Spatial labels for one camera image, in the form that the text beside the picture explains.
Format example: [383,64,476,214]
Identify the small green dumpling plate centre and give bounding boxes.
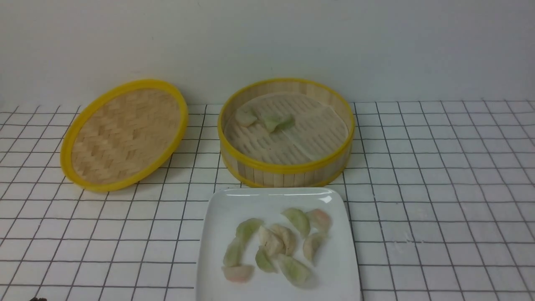
[255,246,277,273]

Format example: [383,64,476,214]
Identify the yellow rimmed bamboo steamer basket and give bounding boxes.
[217,78,356,187]

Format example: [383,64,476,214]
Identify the green dumpling plate top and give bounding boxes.
[281,207,310,238]

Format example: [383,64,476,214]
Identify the pink dumpling plate bottom left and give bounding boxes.
[222,265,255,283]

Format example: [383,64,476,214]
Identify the white dumpling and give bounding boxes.
[258,225,286,257]
[234,108,258,127]

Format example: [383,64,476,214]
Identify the green dumpling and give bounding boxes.
[277,254,313,287]
[261,114,294,133]

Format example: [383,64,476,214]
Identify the white square plate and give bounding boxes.
[195,187,362,301]

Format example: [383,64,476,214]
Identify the green dumpling plate upper left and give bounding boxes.
[235,218,264,245]

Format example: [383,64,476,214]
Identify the pink dumpling plate top right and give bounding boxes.
[306,208,332,234]

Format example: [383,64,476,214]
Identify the pink dumpling plate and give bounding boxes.
[222,265,255,283]
[306,208,332,234]

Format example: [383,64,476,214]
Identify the yellow rimmed bamboo steamer lid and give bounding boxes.
[60,79,189,192]

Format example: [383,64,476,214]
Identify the white dumpling plate right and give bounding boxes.
[302,232,325,265]

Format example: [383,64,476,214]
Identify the white dumpling plate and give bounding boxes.
[270,224,297,256]
[302,232,325,265]

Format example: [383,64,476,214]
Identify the white dumpling plate centre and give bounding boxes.
[270,224,297,256]

